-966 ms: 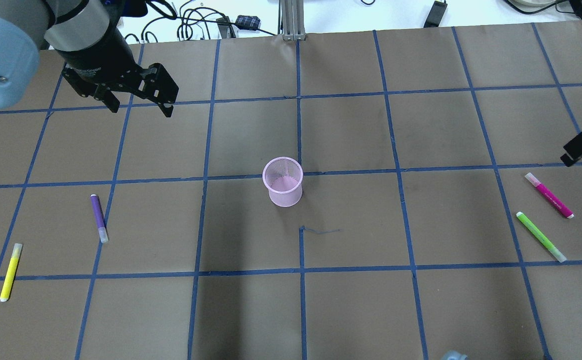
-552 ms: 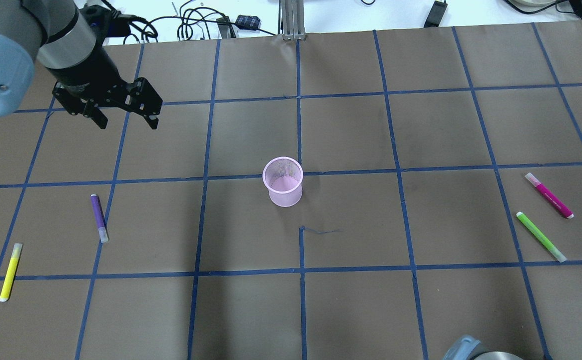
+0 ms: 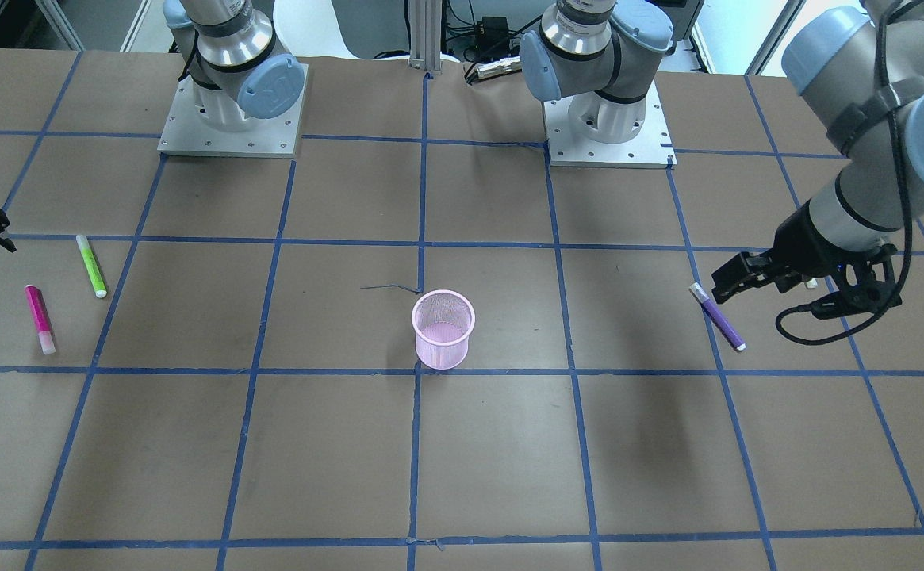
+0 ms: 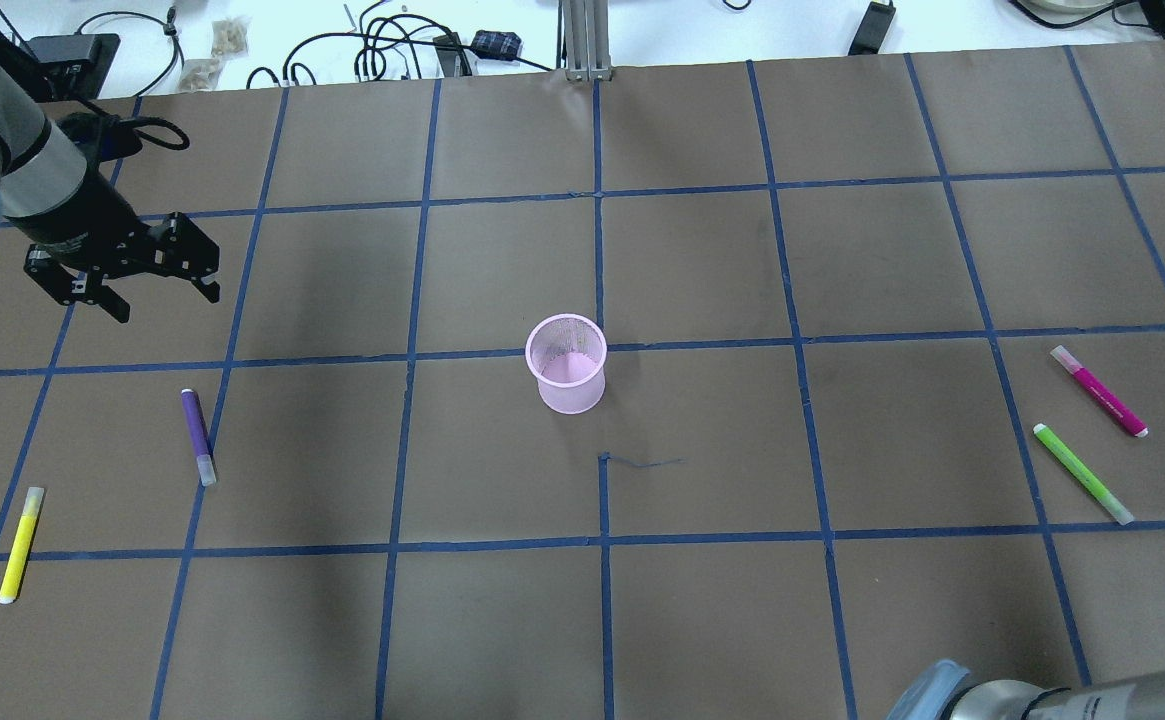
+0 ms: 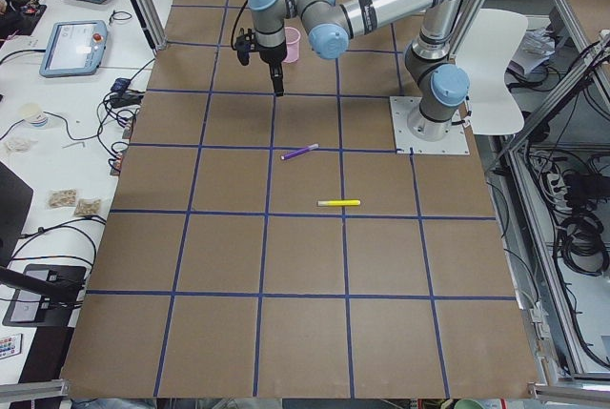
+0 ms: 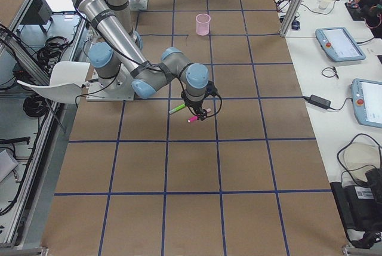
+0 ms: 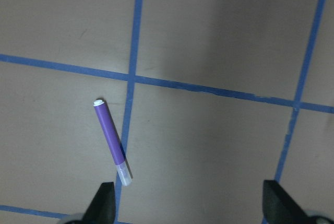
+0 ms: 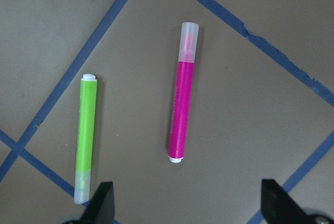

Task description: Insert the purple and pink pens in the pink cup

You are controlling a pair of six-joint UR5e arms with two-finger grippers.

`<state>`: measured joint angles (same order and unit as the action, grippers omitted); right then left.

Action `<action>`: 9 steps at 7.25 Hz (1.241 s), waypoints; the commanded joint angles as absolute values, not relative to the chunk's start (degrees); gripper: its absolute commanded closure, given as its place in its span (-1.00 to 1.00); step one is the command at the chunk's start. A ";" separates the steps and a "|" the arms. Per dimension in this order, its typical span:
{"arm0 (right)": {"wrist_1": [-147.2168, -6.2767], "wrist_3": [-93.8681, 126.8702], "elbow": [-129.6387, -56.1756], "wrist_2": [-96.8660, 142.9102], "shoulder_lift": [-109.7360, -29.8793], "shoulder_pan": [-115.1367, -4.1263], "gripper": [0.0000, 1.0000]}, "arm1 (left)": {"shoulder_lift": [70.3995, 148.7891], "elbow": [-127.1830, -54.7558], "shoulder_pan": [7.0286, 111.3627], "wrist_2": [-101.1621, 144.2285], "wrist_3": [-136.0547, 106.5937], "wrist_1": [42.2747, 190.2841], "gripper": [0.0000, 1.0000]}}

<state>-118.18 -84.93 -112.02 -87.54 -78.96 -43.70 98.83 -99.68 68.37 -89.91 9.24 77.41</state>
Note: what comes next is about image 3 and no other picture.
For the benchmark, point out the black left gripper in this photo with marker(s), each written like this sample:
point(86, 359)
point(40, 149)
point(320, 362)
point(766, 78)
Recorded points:
point(806, 240)

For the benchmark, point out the purple highlighter pen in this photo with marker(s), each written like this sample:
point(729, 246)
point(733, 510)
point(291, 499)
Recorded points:
point(710, 308)

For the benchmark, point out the pink highlighter pen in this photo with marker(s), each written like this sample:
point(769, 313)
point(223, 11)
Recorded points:
point(41, 321)

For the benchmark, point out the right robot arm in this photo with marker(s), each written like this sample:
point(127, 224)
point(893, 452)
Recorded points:
point(86, 136)

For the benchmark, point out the pink mesh cup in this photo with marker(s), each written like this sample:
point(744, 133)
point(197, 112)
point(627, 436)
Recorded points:
point(443, 321)

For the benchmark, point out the green highlighter pen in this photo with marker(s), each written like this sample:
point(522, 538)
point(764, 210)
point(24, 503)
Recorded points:
point(92, 267)

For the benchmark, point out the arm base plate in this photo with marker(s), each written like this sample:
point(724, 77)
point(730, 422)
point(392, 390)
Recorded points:
point(587, 131)
point(209, 124)

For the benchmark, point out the aluminium frame post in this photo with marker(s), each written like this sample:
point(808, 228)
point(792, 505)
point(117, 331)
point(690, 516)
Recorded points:
point(425, 35)

